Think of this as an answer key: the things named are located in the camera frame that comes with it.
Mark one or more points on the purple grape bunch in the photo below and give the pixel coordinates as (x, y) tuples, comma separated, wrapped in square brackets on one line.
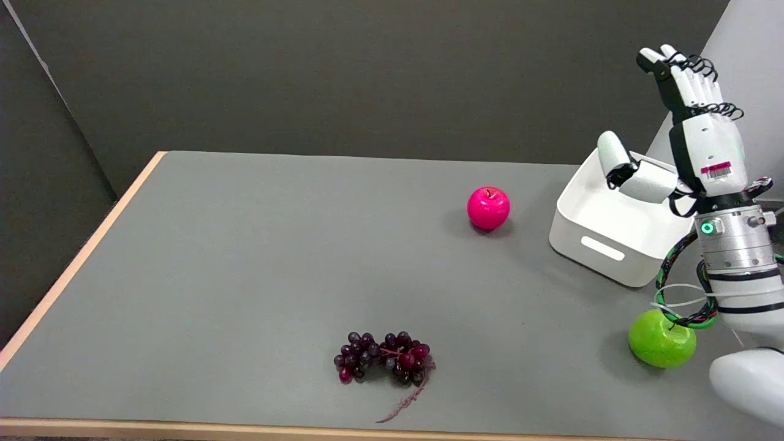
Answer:
[(384, 358)]

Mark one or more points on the white plastic bin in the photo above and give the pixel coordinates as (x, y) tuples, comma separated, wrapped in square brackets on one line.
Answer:
[(606, 233)]

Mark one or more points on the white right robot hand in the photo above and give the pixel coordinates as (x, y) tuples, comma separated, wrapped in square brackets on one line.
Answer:
[(710, 147)]

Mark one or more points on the green apple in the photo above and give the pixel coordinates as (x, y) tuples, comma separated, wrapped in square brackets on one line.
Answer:
[(658, 343)]

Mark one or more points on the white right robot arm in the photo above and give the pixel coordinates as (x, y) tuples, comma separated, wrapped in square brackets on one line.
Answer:
[(738, 269)]

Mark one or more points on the red apple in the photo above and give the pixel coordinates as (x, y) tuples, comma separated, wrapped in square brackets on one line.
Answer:
[(488, 208)]

